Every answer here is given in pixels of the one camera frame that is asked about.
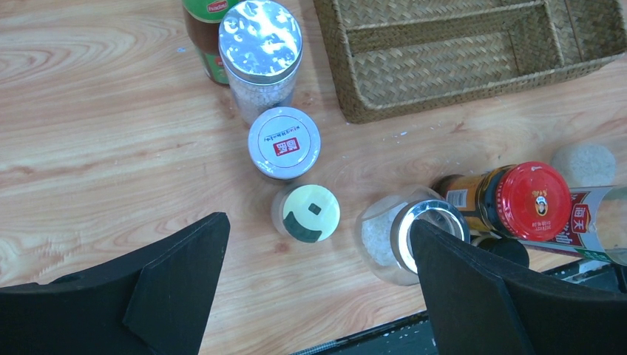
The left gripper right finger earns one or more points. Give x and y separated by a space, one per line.
480 303

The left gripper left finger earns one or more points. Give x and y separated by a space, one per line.
153 300

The red cap sauce bottle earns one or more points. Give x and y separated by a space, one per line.
528 201

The tall black cap oil bottle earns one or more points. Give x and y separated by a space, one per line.
596 229

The small black cap spice jar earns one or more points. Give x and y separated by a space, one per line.
507 248

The open glass jar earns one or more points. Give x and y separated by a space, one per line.
382 231

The pale green cap shaker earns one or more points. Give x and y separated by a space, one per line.
309 213

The woven divided basket tray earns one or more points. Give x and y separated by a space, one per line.
392 58

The silver lid salt jar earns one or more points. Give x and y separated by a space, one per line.
260 43

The yellow cap green bottle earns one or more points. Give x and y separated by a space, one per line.
203 19

